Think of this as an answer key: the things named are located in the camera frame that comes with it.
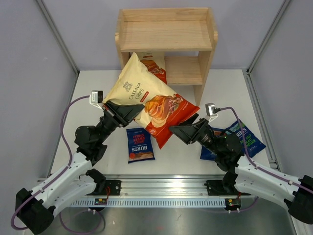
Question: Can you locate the blue Burts chilli bag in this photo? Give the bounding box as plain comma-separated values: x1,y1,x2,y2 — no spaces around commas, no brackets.
200,128,225,161
127,128,155,164

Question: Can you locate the cassava chips bag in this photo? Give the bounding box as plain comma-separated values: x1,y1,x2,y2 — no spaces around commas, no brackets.
123,51,167,87
102,53,200,148

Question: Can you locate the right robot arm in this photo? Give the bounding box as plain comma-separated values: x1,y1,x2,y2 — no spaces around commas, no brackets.
170,118,313,225

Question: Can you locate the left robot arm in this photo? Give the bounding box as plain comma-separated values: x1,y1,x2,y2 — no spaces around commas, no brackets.
11,101,144,235

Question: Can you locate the wooden two-tier shelf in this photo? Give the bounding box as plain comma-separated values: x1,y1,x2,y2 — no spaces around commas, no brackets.
115,7,218,105

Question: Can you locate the blue Burts salt vinegar bag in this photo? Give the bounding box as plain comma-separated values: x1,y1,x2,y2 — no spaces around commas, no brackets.
225,121,266,158

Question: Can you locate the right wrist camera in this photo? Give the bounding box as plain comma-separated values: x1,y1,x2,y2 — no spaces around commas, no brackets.
205,103,220,122

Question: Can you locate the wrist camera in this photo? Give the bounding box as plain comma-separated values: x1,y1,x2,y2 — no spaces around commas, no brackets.
89,90,103,109
205,103,220,122

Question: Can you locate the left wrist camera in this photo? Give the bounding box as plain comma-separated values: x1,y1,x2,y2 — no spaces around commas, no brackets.
89,90,103,109

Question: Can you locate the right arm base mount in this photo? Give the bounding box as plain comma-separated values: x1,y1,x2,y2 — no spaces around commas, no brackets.
204,180,238,196

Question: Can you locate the aluminium mounting rail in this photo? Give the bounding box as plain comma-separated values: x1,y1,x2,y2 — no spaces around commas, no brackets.
36,174,269,209

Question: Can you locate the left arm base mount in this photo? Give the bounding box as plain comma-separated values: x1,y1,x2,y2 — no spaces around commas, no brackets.
95,180,122,196

